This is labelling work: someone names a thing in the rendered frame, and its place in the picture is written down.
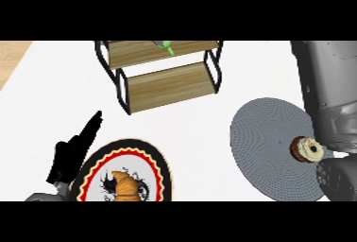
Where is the golden brown croissant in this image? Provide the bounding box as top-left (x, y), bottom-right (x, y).
top-left (111, 169), bottom-right (143, 202)

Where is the wooden tiered shelf black frame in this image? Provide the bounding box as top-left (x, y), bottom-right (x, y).
top-left (93, 40), bottom-right (224, 116)

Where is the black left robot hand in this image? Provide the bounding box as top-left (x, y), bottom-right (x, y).
top-left (44, 110), bottom-right (105, 186)

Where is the green and grey vegetable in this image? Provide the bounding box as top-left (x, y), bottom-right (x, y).
top-left (152, 40), bottom-right (177, 57)

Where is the dark brown eggplant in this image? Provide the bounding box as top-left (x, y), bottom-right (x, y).
top-left (289, 135), bottom-right (326, 164)

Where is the round plate with black rim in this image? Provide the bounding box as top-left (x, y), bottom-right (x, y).
top-left (68, 138), bottom-right (174, 202)

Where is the round grey placemat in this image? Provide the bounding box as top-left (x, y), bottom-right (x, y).
top-left (229, 96), bottom-right (337, 202)

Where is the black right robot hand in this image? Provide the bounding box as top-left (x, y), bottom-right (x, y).
top-left (316, 157), bottom-right (357, 202)

